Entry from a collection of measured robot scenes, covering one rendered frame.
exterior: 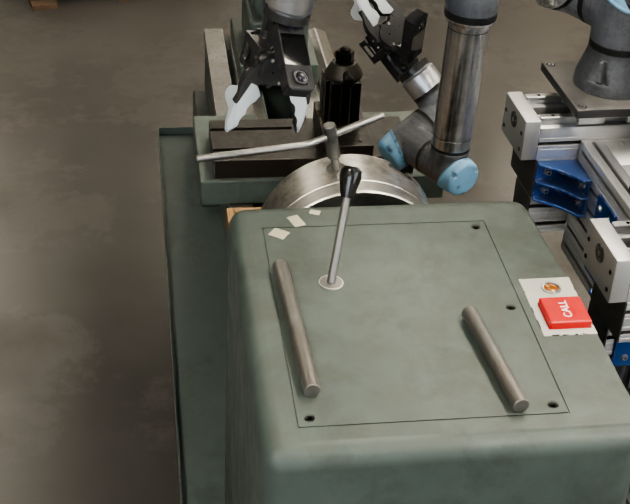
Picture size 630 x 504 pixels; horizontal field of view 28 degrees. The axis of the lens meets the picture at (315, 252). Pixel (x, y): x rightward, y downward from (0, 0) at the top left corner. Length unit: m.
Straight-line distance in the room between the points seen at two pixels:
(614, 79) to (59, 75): 3.06
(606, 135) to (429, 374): 1.12
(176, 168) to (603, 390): 2.01
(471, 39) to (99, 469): 1.59
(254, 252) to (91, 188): 2.61
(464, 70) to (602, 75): 0.39
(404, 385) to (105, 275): 2.45
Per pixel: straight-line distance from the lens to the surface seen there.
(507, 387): 1.62
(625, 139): 2.67
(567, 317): 1.76
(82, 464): 3.34
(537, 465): 1.60
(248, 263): 1.83
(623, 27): 2.56
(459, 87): 2.34
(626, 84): 2.61
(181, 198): 3.33
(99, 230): 4.20
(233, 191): 2.67
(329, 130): 2.05
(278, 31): 1.88
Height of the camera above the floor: 2.29
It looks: 34 degrees down
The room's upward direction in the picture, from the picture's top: 3 degrees clockwise
